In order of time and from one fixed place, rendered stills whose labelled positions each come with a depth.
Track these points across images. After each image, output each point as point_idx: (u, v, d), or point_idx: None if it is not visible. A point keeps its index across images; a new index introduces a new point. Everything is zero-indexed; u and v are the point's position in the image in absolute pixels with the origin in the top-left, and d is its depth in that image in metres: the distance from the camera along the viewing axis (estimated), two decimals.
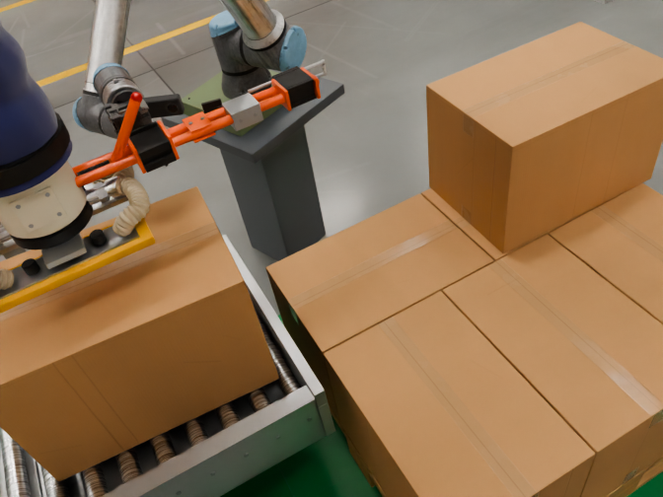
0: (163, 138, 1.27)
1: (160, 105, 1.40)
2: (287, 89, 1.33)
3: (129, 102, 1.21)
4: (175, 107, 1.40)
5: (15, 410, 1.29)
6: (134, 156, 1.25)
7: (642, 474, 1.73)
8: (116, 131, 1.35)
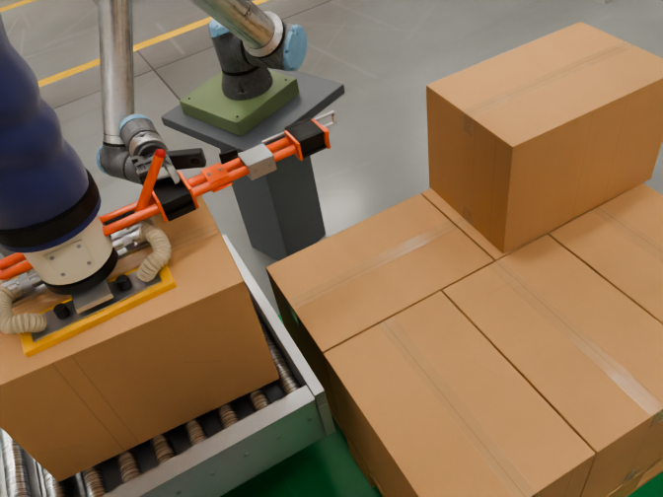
0: (184, 189, 1.37)
1: (184, 158, 1.48)
2: (299, 141, 1.42)
3: (153, 158, 1.30)
4: (197, 161, 1.48)
5: (15, 410, 1.29)
6: (158, 207, 1.34)
7: (642, 474, 1.73)
8: (143, 184, 1.43)
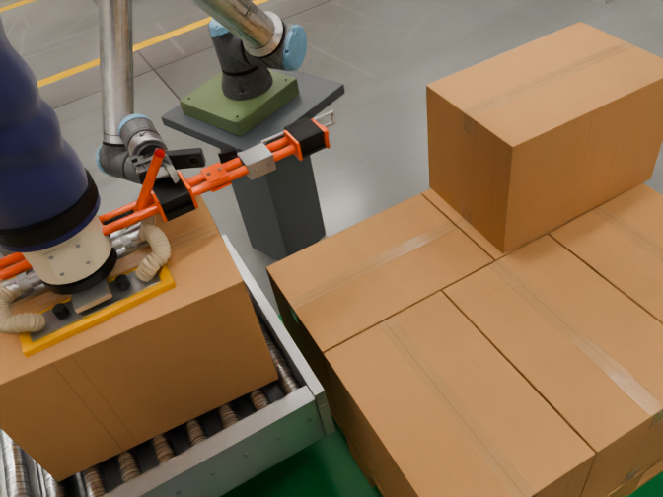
0: (183, 189, 1.36)
1: (183, 158, 1.48)
2: (299, 141, 1.42)
3: (153, 158, 1.30)
4: (196, 161, 1.48)
5: (15, 410, 1.29)
6: (157, 207, 1.34)
7: (642, 474, 1.73)
8: (142, 183, 1.43)
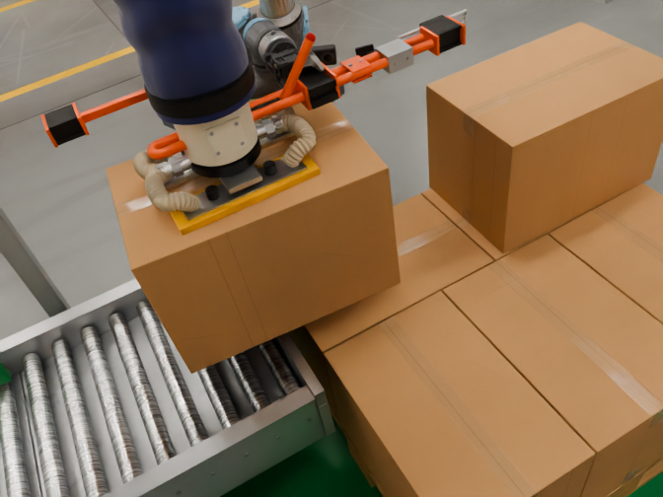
0: (328, 78, 1.38)
1: (317, 54, 1.49)
2: (438, 35, 1.43)
3: (304, 41, 1.31)
4: (331, 57, 1.49)
5: (168, 288, 1.32)
6: (304, 94, 1.35)
7: (642, 474, 1.73)
8: (281, 77, 1.44)
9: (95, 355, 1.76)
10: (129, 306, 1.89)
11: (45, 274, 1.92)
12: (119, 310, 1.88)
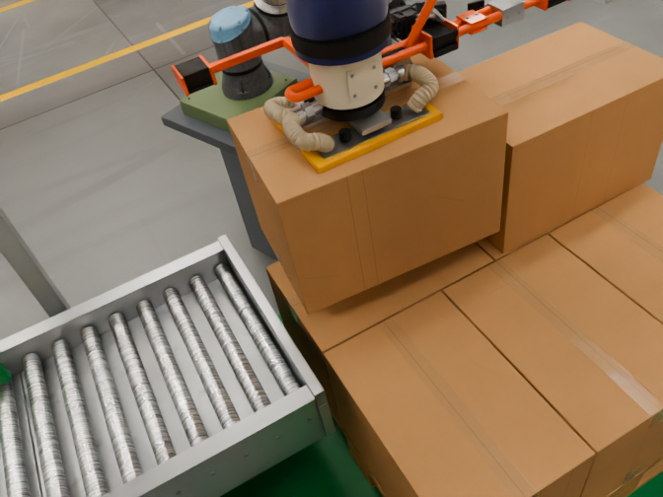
0: (448, 29, 1.46)
1: None
2: None
3: None
4: (442, 13, 1.58)
5: (304, 225, 1.39)
6: (428, 42, 1.43)
7: (642, 474, 1.73)
8: (399, 31, 1.53)
9: (95, 355, 1.76)
10: (129, 306, 1.89)
11: (45, 274, 1.92)
12: (119, 310, 1.88)
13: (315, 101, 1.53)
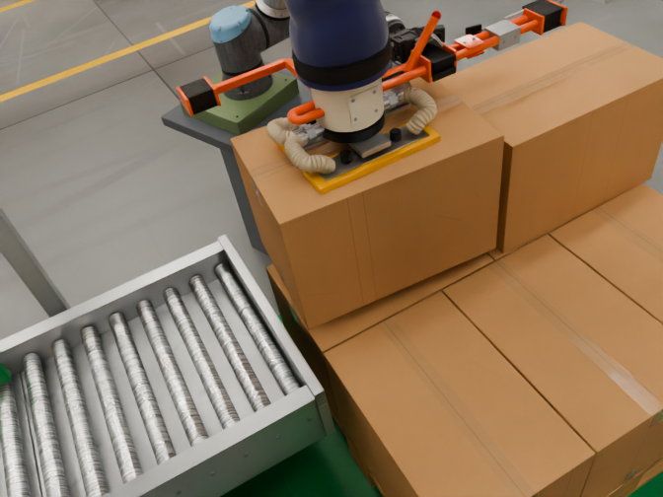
0: (446, 53, 1.50)
1: None
2: (544, 15, 1.56)
3: (430, 19, 1.44)
4: (440, 36, 1.62)
5: (305, 244, 1.43)
6: (427, 67, 1.48)
7: (642, 474, 1.73)
8: (398, 54, 1.57)
9: (95, 355, 1.76)
10: (129, 306, 1.89)
11: (45, 274, 1.92)
12: (119, 310, 1.88)
13: (316, 121, 1.57)
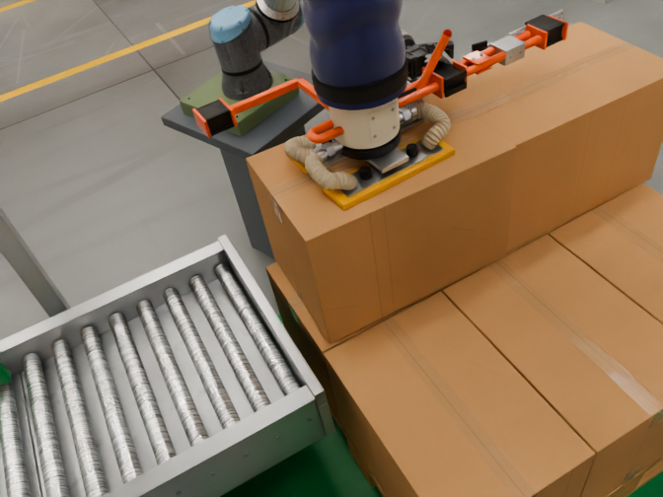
0: (457, 70, 1.55)
1: None
2: (547, 31, 1.62)
3: (442, 37, 1.49)
4: (449, 52, 1.66)
5: (330, 259, 1.46)
6: (439, 83, 1.52)
7: (642, 474, 1.73)
8: (408, 70, 1.62)
9: (95, 355, 1.76)
10: (129, 306, 1.89)
11: (45, 274, 1.92)
12: (119, 310, 1.88)
13: (331, 139, 1.60)
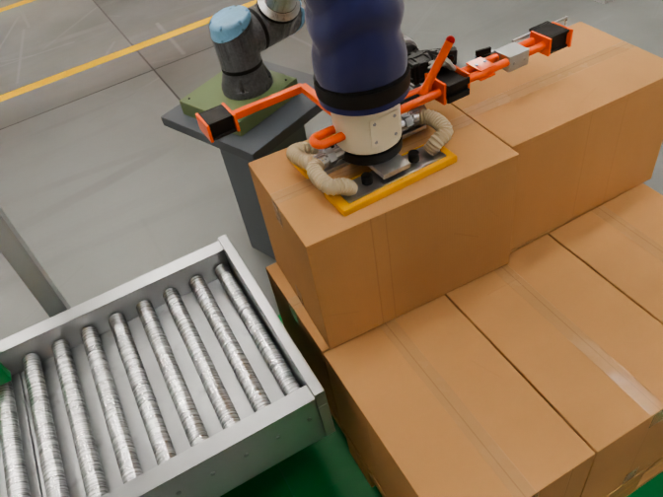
0: (460, 76, 1.55)
1: None
2: (551, 37, 1.61)
3: (445, 43, 1.48)
4: (453, 58, 1.66)
5: (330, 265, 1.46)
6: (442, 90, 1.52)
7: (642, 474, 1.73)
8: (411, 76, 1.61)
9: (95, 355, 1.76)
10: (129, 306, 1.89)
11: (45, 274, 1.92)
12: (119, 310, 1.88)
13: (333, 144, 1.60)
